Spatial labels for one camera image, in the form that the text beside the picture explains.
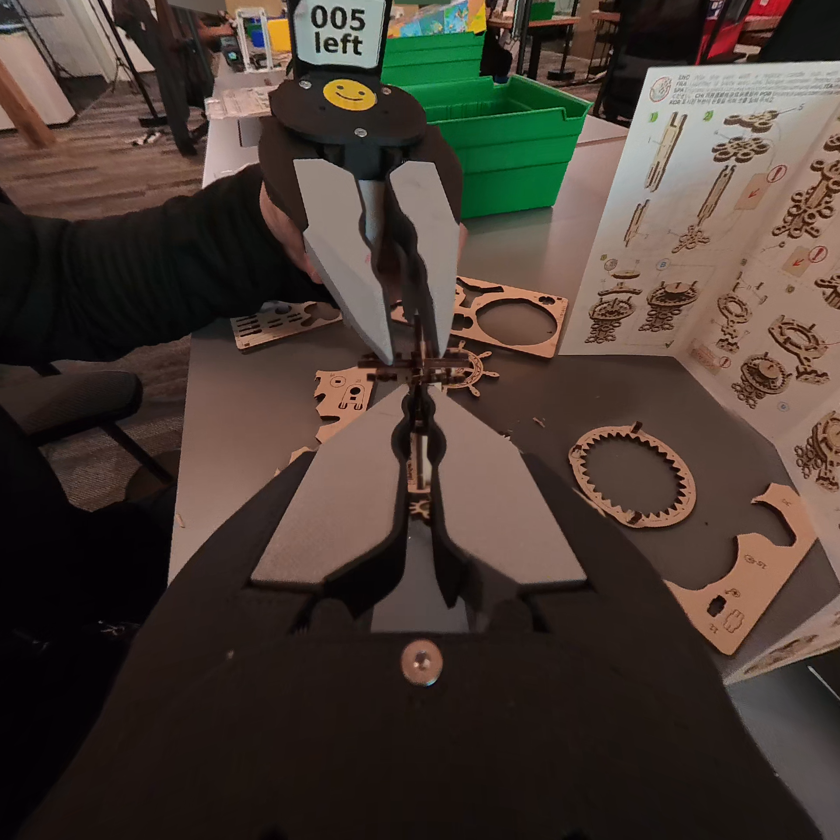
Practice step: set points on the person's left hand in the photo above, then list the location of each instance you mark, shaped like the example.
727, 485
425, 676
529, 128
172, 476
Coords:
289, 239

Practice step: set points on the person's dark clothing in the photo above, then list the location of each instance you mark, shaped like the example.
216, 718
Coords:
65, 623

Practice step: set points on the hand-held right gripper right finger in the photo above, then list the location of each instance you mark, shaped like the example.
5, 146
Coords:
505, 518

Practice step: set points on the wooden offcut with holes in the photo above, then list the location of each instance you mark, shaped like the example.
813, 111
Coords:
295, 458

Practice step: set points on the small dark wooden gear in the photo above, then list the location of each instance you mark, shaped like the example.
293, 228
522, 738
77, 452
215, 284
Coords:
420, 510

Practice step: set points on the folded instruction booklet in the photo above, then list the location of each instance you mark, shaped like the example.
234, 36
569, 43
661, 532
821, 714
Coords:
689, 197

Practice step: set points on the colourful boxes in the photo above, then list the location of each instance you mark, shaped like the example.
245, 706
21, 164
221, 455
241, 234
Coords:
453, 16

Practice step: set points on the large green plastic bin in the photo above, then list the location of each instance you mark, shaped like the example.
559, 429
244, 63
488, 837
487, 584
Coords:
512, 177

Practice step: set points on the large curved wooden offcut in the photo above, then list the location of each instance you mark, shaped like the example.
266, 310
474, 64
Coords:
722, 590

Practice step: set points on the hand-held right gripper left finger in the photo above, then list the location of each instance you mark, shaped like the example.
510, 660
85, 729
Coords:
328, 505

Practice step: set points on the person's left forearm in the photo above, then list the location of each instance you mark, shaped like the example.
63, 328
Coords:
164, 262

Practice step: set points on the wooden table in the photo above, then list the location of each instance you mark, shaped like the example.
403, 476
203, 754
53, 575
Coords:
531, 23

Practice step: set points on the wooden post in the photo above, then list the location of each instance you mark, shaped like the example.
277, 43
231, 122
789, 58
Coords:
26, 105

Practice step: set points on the wooden ship wheel part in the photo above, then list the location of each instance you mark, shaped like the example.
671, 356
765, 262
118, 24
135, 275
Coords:
479, 374

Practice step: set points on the clear plastic bag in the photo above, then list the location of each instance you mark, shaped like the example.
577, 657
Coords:
239, 105

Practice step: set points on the wooden sheet with small cutouts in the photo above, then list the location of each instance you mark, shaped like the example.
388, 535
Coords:
262, 328

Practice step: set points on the wooden sheet with round hole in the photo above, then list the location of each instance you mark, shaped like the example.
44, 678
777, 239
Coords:
518, 293

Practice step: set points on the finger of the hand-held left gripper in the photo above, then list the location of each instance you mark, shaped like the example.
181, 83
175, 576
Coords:
334, 229
436, 249

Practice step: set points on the black office chair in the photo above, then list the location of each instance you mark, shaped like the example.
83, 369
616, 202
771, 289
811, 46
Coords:
79, 394

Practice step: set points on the wooden model axle assembly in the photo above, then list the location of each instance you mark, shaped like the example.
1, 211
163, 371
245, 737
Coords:
420, 371

